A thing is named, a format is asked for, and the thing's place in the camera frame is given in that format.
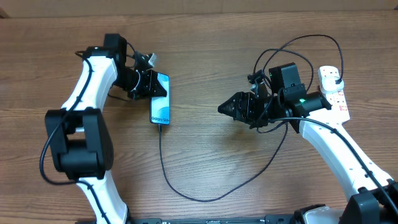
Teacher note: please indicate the blue Galaxy smartphone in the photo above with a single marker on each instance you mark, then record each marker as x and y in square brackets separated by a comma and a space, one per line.
[160, 106]

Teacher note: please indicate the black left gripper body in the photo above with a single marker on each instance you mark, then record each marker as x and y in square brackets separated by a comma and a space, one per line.
[138, 83]

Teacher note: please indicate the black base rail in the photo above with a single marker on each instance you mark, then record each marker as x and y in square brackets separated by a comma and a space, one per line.
[211, 220]

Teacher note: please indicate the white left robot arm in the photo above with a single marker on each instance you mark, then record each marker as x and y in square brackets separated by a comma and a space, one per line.
[78, 138]

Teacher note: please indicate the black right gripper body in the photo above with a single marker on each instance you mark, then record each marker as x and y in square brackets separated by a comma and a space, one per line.
[258, 111]

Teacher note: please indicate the white charger adapter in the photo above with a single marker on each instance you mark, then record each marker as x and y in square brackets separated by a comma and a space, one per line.
[329, 85]

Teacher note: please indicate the white power strip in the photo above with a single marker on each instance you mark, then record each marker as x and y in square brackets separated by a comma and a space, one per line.
[336, 99]

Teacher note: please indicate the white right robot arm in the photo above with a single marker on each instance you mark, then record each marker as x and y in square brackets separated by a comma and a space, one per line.
[318, 117]

